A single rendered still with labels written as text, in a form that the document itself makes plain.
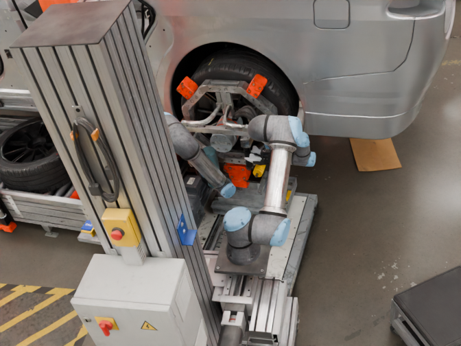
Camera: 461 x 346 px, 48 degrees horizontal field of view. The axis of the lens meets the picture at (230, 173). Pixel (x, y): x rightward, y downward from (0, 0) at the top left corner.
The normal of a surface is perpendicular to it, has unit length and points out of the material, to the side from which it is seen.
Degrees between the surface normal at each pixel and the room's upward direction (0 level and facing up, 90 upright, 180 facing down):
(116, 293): 0
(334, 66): 90
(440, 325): 0
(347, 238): 0
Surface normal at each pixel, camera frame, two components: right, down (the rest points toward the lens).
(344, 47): -0.31, 0.66
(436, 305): -0.15, -0.74
